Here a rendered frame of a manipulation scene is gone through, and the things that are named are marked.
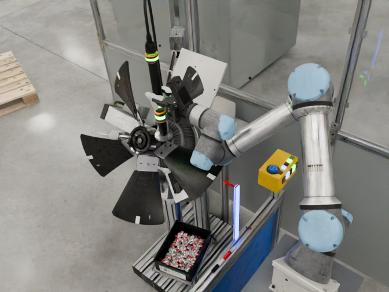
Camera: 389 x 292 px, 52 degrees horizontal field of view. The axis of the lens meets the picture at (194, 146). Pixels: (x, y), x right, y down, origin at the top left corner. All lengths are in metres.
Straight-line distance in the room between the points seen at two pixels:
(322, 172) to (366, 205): 1.10
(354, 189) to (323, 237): 1.07
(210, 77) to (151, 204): 0.62
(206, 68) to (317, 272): 0.99
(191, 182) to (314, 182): 0.51
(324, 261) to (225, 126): 0.51
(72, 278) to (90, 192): 0.73
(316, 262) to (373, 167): 0.87
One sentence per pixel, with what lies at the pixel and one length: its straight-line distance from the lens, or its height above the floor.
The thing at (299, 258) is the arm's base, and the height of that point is 1.17.
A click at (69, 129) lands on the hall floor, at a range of 3.84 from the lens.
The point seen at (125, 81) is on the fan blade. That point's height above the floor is 1.36.
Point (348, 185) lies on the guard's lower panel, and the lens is 2.22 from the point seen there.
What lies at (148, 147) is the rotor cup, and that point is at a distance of 1.60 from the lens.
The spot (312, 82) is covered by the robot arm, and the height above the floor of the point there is 1.63.
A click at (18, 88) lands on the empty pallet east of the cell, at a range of 4.36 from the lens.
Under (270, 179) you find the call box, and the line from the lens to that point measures 1.69.
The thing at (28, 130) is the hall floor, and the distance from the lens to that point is 3.99.
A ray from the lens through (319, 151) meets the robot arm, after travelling 1.18.
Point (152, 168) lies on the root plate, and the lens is 1.69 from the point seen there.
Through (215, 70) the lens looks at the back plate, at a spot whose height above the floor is 1.33.
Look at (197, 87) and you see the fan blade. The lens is 1.52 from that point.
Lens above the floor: 2.28
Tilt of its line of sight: 42 degrees down
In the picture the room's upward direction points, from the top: 5 degrees counter-clockwise
